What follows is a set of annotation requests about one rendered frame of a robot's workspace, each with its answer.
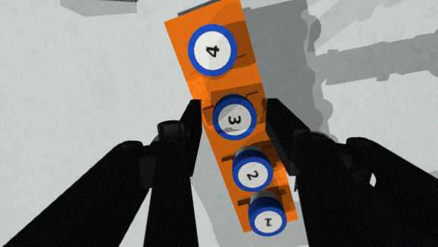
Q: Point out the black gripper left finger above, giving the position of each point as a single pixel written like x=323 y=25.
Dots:
x=98 y=209

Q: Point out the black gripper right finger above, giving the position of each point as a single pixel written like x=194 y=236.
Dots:
x=341 y=208

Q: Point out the blue screw cap with number 4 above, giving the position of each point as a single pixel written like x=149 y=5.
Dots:
x=212 y=50

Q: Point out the orange tube rack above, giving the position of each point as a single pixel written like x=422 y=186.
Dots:
x=242 y=78

